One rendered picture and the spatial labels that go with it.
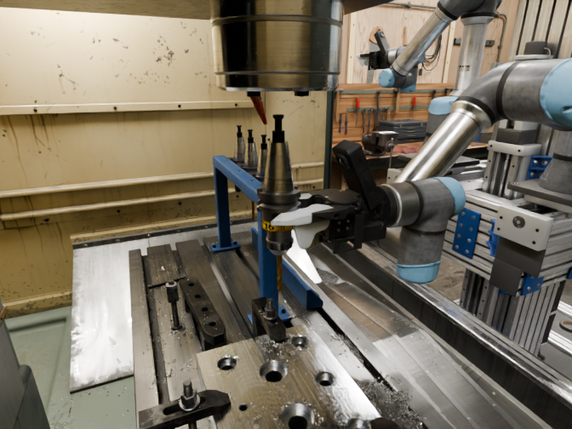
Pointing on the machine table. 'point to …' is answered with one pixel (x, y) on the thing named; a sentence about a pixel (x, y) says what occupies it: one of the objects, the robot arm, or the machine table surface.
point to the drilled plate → (243, 377)
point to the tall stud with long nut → (174, 303)
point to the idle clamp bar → (209, 337)
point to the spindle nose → (277, 44)
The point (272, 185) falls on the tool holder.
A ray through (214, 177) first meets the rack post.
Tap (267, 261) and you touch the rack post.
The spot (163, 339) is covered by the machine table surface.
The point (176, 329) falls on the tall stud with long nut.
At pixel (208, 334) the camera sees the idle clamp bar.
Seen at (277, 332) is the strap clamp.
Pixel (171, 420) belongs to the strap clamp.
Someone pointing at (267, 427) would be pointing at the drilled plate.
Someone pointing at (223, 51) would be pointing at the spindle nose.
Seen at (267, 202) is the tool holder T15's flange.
